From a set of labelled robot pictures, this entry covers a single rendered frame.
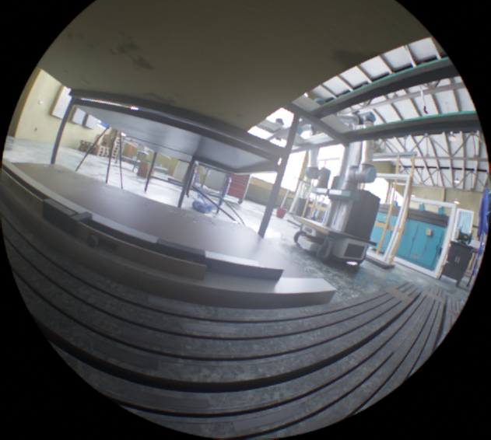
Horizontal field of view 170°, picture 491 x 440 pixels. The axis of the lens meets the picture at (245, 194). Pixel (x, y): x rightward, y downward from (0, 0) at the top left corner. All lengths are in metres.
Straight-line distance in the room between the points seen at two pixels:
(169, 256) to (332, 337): 0.16
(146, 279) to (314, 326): 0.15
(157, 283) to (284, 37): 0.29
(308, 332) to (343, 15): 0.29
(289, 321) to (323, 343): 0.04
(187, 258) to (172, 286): 0.03
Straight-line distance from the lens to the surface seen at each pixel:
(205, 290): 0.16
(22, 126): 6.12
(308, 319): 0.17
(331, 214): 2.06
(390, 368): 0.17
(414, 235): 4.31
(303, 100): 0.82
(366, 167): 1.62
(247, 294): 0.17
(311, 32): 0.22
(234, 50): 0.28
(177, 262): 0.15
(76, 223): 0.19
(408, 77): 0.55
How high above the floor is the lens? 0.42
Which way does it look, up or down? 1 degrees down
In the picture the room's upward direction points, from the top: 18 degrees clockwise
